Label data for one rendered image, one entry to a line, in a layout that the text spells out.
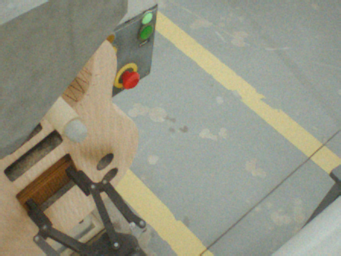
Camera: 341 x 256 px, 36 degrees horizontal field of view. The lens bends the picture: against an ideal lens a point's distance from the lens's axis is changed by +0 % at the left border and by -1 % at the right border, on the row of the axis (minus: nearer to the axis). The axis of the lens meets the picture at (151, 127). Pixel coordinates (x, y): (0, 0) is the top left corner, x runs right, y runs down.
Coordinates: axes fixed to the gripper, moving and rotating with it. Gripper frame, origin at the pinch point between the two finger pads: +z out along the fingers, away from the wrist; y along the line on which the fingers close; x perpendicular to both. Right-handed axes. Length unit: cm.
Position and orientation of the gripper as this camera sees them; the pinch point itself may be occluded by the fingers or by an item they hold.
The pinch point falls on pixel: (52, 189)
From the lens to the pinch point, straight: 82.3
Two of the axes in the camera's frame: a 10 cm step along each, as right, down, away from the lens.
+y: 7.4, -6.1, 3.0
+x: -0.5, -4.9, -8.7
